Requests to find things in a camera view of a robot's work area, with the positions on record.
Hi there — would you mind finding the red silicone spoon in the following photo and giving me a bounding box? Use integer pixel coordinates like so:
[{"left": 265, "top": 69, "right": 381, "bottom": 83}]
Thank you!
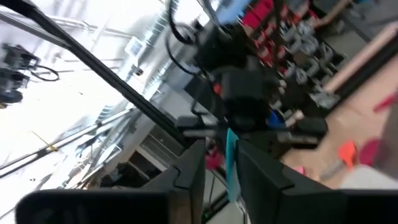
[{"left": 357, "top": 139, "right": 382, "bottom": 167}]

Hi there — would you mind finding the storage rack with small bins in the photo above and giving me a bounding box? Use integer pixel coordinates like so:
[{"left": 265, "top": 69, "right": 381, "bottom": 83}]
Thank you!
[{"left": 242, "top": 0, "right": 348, "bottom": 106}]

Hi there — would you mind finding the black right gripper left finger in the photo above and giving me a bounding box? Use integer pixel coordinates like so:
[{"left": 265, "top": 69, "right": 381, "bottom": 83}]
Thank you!
[{"left": 15, "top": 139, "right": 206, "bottom": 224}]

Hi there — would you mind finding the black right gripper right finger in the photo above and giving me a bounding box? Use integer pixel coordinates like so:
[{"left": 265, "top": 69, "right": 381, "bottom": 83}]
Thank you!
[{"left": 238, "top": 139, "right": 398, "bottom": 224}]

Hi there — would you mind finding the blue silicone spatula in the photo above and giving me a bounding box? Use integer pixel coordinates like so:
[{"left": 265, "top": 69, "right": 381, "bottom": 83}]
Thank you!
[{"left": 224, "top": 127, "right": 243, "bottom": 203}]

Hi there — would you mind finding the dark red silicone spatula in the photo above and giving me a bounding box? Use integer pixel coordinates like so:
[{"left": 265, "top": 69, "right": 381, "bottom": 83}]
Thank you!
[{"left": 373, "top": 93, "right": 398, "bottom": 113}]

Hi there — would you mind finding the black aluminium table frame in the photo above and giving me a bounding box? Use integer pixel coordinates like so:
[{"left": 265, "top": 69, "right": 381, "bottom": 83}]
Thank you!
[{"left": 0, "top": 0, "right": 398, "bottom": 150}]

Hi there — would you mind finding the orange silicone spatula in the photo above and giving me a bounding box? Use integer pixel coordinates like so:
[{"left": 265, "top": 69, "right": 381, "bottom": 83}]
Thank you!
[{"left": 320, "top": 140, "right": 358, "bottom": 181}]

